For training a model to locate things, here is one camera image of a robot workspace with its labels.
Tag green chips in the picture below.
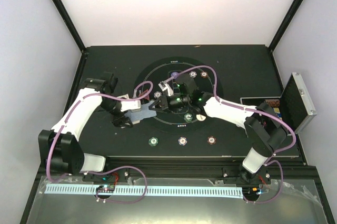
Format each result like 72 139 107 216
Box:
184 113 193 123

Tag purple round button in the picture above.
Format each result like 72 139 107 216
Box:
171 72 179 78

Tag brown chips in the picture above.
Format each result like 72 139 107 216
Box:
201 72 208 78

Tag green chip stack source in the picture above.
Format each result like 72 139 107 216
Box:
148 137 158 147

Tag brown orange chip stack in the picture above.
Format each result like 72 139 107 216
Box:
207 136 216 145

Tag red triangular button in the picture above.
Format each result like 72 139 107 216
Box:
139 89 150 101

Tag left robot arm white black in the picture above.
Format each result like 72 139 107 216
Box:
38 73 141 182

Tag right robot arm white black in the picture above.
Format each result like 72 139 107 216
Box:
150 74 291 184

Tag round black poker mat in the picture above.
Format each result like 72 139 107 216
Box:
134 57 223 135

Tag white dealer button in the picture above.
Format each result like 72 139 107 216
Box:
196 114 206 121

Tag white card box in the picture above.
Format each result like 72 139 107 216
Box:
118 94 129 99

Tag left circuit board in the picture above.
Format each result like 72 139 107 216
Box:
96 185 115 193

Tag circuit board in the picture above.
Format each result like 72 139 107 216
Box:
248 187 269 195
96 185 115 193

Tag light blue slotted strip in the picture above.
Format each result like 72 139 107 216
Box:
44 184 243 199

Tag brown chip row in case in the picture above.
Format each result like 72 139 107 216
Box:
265 99 280 107

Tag boxed card deck in case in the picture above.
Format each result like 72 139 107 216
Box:
273 107 282 120

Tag aluminium poker case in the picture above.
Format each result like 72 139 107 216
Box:
240 73 317 134

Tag right circuit board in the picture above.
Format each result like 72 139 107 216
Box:
248 187 269 195

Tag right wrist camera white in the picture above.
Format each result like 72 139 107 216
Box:
158 82 174 97

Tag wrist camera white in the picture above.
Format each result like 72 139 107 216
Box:
158 82 174 97
121 99 141 112

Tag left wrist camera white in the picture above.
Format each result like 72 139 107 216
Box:
121 99 141 112

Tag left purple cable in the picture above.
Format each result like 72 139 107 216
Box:
46 80 154 204

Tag black aluminium rail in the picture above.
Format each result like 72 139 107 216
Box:
104 156 244 179

